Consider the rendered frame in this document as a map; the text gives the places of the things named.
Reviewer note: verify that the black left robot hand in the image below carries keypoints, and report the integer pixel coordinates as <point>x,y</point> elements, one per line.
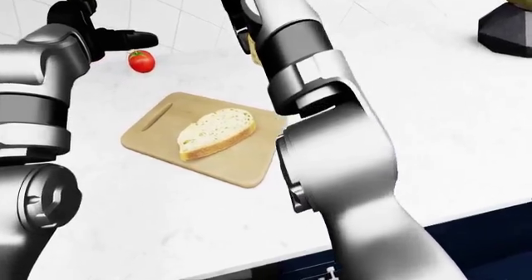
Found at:
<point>79,15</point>

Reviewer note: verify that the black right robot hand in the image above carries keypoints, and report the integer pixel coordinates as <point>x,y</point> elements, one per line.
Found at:
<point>241,9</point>

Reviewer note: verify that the yellow cheese wedge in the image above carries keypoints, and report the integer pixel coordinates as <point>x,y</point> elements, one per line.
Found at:
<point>254,51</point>

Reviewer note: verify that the slice of white bread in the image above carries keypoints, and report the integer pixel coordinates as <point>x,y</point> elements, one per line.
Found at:
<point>216,133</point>

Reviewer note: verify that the red tomato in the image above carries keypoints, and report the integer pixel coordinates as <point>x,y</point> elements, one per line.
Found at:
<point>141,62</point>

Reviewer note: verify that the wooden cutting board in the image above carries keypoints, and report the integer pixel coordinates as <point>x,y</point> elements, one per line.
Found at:
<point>232,164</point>

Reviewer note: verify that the black faceted plant pot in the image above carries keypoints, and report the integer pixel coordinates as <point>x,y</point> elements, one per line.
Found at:
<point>505,32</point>

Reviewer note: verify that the dark blue cabinet front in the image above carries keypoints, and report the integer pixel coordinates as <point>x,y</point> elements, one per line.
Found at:
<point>482,249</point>

